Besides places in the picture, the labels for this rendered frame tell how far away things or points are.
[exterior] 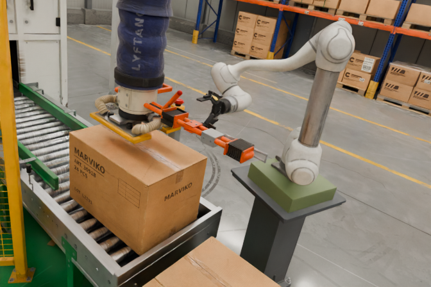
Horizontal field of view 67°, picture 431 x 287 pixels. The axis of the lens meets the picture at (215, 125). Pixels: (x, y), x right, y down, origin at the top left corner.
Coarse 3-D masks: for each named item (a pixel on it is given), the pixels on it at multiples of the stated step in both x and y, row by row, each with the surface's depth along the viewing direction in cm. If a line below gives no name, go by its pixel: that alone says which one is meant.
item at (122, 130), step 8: (96, 112) 158; (112, 112) 154; (104, 120) 151; (112, 120) 151; (112, 128) 147; (120, 128) 146; (128, 128) 146; (128, 136) 141; (136, 136) 142; (144, 136) 143
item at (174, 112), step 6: (168, 108) 141; (174, 108) 144; (162, 114) 138; (168, 114) 136; (174, 114) 139; (180, 114) 137; (186, 114) 139; (162, 120) 139; (168, 120) 138; (174, 120) 135; (174, 126) 136; (180, 126) 140
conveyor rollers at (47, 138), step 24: (24, 96) 294; (24, 120) 255; (48, 120) 261; (0, 144) 221; (24, 144) 225; (48, 144) 229; (24, 168) 197; (48, 192) 181; (72, 216) 167; (96, 240) 159; (120, 240) 159
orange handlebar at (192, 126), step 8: (160, 88) 170; (168, 88) 173; (144, 104) 147; (160, 112) 142; (184, 120) 139; (192, 120) 137; (184, 128) 135; (192, 128) 132; (200, 128) 134; (224, 144) 123
